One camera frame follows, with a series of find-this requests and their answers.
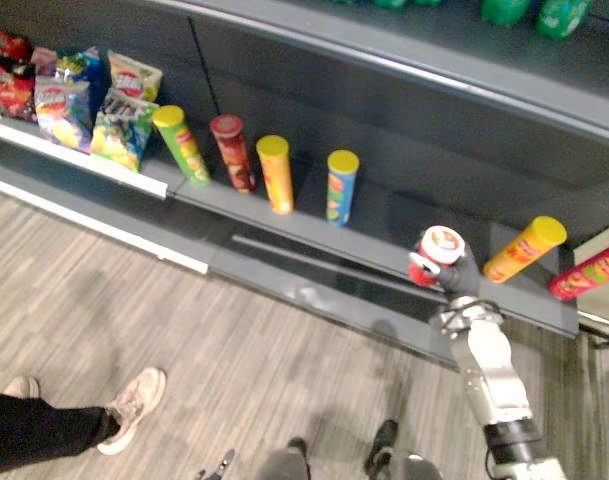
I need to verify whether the dark red chips can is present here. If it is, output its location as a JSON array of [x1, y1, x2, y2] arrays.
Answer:
[[209, 114, 257, 195]]

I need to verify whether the blue chips bag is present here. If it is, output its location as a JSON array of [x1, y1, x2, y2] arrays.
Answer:
[[55, 46, 107, 119]]

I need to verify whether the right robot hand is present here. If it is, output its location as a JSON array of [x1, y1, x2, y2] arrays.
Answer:
[[408, 242, 482, 301]]

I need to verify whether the red chips can yellow lid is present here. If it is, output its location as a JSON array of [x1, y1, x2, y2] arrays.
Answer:
[[548, 236, 609, 303]]

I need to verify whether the person's leg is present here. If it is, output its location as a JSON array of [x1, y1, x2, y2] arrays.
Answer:
[[0, 393, 121, 478]]

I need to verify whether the red white chips can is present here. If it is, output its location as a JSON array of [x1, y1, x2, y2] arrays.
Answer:
[[407, 224, 467, 288]]

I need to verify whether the green chips can yellow lid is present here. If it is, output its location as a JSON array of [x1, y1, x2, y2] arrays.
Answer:
[[151, 104, 213, 189]]

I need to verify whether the pale yellow chips bag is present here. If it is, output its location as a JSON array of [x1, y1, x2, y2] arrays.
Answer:
[[106, 49, 164, 104]]

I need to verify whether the orange chips can yellow lid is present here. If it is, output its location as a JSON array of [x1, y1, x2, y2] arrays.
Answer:
[[482, 215, 568, 285]]

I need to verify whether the grey shop shelf unit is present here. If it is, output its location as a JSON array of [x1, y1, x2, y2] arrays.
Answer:
[[0, 0, 609, 371]]

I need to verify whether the blue chips can yellow lid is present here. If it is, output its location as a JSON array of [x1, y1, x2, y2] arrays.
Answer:
[[325, 149, 361, 228]]

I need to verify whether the person's beige shoe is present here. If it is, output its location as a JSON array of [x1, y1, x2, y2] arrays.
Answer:
[[2, 375, 41, 400], [96, 367, 167, 457]]

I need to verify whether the purple snack bag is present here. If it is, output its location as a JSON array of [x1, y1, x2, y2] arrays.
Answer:
[[30, 46, 59, 78]]

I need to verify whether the green yellow chips bag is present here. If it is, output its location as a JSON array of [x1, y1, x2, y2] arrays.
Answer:
[[89, 88, 161, 173]]

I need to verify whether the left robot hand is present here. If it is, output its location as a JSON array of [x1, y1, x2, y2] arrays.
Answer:
[[194, 448, 237, 480]]

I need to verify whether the white multicolour chips bag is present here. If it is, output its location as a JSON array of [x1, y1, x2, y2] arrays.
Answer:
[[33, 75, 94, 155]]

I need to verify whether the red chips bag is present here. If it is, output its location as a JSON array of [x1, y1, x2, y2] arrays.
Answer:
[[0, 28, 37, 123]]

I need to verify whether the white shelf price strip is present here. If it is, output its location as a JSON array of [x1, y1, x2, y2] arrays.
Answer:
[[0, 174, 211, 276], [0, 117, 170, 201]]

